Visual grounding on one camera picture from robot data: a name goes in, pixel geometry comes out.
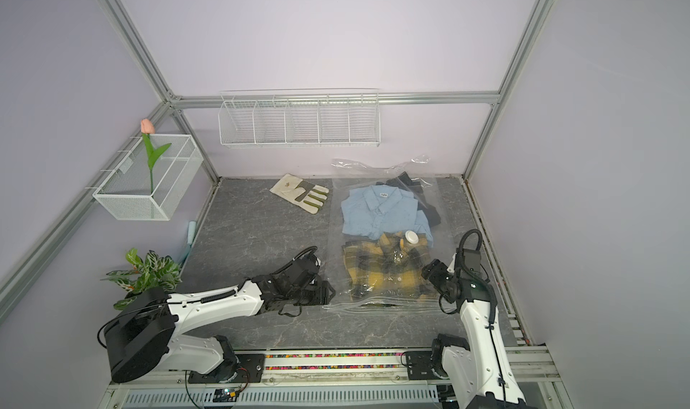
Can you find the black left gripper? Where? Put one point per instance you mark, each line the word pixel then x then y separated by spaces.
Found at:
pixel 322 293

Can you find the white wire wall shelf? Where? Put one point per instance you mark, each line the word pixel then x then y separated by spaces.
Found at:
pixel 310 117

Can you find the black shirt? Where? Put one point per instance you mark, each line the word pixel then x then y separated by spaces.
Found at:
pixel 414 186

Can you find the clear plastic vacuum bag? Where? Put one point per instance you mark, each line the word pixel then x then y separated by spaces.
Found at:
pixel 350 174

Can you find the white wire side basket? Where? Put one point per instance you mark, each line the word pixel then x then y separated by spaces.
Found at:
pixel 125 192

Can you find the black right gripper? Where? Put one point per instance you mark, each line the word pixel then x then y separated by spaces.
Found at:
pixel 433 271

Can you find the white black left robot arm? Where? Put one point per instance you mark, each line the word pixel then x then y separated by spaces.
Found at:
pixel 153 333

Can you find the light blue shirt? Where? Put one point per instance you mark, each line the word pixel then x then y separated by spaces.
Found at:
pixel 373 210

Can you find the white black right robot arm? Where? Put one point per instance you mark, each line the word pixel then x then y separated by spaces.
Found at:
pixel 480 344

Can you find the yellow plaid shirt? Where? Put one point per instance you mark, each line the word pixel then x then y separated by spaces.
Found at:
pixel 390 267

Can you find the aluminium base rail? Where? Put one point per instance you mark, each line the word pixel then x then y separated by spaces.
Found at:
pixel 523 364

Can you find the white vacuum bag valve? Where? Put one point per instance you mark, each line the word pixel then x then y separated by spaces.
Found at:
pixel 411 237

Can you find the pink artificial tulip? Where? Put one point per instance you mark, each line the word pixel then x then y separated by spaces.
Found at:
pixel 147 129

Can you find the green potted plant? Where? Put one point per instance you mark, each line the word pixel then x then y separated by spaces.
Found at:
pixel 144 273

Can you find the cream green work glove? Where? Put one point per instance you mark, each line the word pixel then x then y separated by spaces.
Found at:
pixel 302 193

